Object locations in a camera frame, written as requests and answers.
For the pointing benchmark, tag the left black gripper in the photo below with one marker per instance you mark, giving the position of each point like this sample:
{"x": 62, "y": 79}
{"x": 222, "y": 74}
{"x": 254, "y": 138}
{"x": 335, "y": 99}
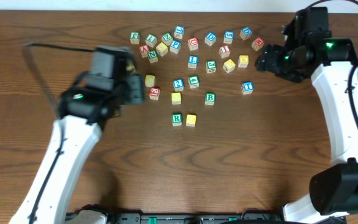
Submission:
{"x": 134, "y": 88}

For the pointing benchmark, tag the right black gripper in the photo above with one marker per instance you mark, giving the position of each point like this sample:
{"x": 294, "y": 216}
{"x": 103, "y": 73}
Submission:
{"x": 271, "y": 58}

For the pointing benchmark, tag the green R block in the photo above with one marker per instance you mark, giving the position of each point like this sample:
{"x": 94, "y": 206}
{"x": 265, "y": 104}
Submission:
{"x": 176, "y": 119}

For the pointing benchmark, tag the yellow O block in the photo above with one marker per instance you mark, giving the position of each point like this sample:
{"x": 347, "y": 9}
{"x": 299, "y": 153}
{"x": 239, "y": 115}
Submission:
{"x": 191, "y": 120}

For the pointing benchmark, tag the green B block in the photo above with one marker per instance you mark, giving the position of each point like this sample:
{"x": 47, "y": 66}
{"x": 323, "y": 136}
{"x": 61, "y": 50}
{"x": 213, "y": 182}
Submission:
{"x": 210, "y": 98}

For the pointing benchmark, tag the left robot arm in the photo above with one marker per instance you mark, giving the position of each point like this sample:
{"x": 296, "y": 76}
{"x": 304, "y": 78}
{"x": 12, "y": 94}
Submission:
{"x": 94, "y": 97}

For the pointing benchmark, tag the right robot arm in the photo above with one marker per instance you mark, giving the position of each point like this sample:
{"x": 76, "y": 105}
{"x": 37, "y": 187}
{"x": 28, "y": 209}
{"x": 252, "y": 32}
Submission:
{"x": 311, "y": 52}

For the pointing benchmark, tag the yellow C block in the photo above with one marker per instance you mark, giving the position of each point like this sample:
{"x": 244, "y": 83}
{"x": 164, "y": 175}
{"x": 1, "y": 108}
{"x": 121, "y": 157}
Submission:
{"x": 150, "y": 81}

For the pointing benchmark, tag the red E block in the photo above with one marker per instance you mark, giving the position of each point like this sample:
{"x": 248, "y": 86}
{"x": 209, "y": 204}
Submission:
{"x": 154, "y": 93}

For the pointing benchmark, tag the green N block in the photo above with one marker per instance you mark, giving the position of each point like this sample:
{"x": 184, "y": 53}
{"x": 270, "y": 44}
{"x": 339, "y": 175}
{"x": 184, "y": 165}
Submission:
{"x": 152, "y": 56}

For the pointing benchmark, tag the red A block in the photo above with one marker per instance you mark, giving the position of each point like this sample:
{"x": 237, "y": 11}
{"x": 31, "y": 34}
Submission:
{"x": 144, "y": 50}

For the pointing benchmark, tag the red M block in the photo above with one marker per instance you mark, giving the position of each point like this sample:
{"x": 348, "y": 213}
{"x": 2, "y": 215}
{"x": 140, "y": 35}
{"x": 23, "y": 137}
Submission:
{"x": 258, "y": 43}

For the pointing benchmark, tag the yellow block bottom centre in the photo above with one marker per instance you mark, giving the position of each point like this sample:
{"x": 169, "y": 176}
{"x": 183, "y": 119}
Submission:
{"x": 176, "y": 98}

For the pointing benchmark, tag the blue 2 block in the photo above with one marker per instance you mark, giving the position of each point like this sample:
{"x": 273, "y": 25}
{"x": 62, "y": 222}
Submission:
{"x": 178, "y": 85}

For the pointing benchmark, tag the yellow block near A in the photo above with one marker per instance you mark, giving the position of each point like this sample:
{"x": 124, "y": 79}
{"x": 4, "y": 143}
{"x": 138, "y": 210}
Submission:
{"x": 162, "y": 49}

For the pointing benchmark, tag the green L block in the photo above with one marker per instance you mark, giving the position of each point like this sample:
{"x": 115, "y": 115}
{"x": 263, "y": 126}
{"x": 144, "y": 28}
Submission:
{"x": 151, "y": 40}

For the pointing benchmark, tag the yellow K block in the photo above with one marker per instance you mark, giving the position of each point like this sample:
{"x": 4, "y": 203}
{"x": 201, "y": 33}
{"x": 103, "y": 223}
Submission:
{"x": 243, "y": 61}

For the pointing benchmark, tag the blue T block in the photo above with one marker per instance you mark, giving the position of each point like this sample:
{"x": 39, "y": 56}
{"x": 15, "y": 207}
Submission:
{"x": 247, "y": 88}

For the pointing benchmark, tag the green Z block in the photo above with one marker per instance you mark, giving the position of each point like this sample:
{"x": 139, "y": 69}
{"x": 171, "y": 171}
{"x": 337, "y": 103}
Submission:
{"x": 167, "y": 39}

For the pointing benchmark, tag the blue P block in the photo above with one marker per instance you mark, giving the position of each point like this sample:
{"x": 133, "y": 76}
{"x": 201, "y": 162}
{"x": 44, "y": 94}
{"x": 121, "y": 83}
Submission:
{"x": 175, "y": 46}

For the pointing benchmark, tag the green 4 block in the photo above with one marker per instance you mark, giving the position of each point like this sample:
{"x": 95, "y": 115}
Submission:
{"x": 193, "y": 81}

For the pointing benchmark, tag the blue L block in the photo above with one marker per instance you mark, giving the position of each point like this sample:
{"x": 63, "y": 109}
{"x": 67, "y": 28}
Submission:
{"x": 192, "y": 61}

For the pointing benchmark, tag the yellow S block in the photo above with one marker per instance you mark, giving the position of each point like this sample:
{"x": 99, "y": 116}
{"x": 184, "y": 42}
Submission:
{"x": 229, "y": 66}

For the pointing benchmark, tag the blue J block top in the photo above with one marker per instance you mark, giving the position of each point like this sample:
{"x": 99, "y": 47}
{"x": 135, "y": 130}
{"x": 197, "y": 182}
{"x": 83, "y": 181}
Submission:
{"x": 179, "y": 32}

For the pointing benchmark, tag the red I block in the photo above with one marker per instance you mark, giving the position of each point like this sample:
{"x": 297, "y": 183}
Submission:
{"x": 224, "y": 51}

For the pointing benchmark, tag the red U block upper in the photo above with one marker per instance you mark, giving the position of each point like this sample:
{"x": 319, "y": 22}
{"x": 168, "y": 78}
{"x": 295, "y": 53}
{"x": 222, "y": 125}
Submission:
{"x": 193, "y": 43}

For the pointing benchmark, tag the green J block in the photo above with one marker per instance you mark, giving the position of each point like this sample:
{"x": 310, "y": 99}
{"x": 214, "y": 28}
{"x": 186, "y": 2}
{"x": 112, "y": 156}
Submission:
{"x": 211, "y": 66}

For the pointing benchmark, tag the blue D block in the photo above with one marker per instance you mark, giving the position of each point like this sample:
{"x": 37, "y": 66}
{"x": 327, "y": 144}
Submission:
{"x": 210, "y": 38}

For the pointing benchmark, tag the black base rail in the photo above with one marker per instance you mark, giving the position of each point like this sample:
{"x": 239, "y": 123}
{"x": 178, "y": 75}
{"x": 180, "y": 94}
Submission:
{"x": 250, "y": 216}

